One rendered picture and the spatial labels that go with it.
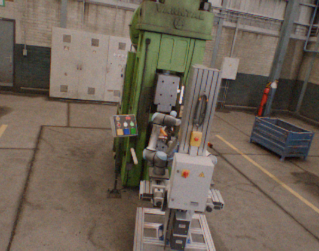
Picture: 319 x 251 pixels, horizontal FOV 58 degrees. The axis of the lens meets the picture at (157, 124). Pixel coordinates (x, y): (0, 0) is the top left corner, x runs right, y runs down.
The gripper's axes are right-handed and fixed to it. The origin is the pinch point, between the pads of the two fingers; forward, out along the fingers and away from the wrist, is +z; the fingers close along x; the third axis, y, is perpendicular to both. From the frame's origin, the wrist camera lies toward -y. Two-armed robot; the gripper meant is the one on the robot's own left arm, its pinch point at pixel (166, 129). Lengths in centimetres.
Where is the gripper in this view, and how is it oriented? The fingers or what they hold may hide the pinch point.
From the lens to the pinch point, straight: 383.0
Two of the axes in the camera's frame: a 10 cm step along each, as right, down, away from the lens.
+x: 9.7, 0.8, 2.3
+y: 1.0, 7.3, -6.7
